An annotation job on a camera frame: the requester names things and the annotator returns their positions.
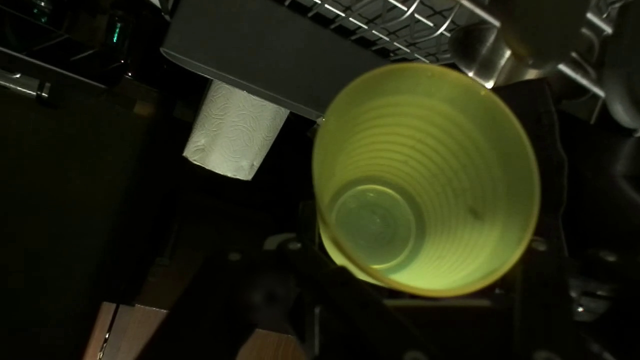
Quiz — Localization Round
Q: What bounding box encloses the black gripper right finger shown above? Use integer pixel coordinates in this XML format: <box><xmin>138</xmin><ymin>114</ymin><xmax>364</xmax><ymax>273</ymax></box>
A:
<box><xmin>495</xmin><ymin>78</ymin><xmax>575</xmax><ymax>360</ymax></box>

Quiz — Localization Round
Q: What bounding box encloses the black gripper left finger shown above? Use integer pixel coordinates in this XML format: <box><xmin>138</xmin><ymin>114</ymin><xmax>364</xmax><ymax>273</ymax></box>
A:
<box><xmin>261</xmin><ymin>230</ymin><xmax>428</xmax><ymax>360</ymax></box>

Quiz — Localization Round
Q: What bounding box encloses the yellow plastic cup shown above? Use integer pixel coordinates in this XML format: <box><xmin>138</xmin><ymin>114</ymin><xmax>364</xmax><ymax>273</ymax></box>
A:
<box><xmin>309</xmin><ymin>63</ymin><xmax>542</xmax><ymax>301</ymax></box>

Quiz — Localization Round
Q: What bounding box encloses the gray dishrack utensil box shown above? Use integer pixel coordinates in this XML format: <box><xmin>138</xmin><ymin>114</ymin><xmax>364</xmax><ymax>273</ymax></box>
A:
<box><xmin>157</xmin><ymin>0</ymin><xmax>390</xmax><ymax>124</ymax></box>

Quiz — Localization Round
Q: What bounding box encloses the white paper towel roll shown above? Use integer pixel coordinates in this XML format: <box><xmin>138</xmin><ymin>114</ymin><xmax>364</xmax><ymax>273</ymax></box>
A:
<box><xmin>179</xmin><ymin>78</ymin><xmax>291</xmax><ymax>184</ymax></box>

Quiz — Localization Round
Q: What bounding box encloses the metal wire dishrack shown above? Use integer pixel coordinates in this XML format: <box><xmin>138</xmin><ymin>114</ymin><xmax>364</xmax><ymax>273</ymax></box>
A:
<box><xmin>271</xmin><ymin>0</ymin><xmax>640</xmax><ymax>127</ymax></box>

